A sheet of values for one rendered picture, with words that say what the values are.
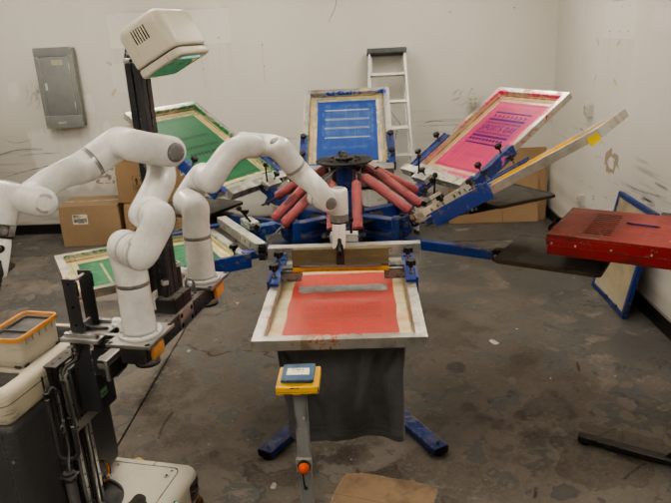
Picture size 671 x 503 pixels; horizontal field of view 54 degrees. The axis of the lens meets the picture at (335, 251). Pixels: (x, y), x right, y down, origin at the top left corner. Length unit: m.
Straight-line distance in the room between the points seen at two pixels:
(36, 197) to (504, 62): 5.59
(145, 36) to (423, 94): 5.04
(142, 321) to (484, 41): 5.35
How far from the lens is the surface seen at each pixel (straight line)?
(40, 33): 7.36
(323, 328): 2.32
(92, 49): 7.17
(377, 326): 2.32
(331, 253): 2.57
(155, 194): 1.89
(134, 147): 1.77
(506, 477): 3.22
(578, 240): 2.84
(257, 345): 2.20
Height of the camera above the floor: 1.95
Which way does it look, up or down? 19 degrees down
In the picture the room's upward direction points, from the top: 3 degrees counter-clockwise
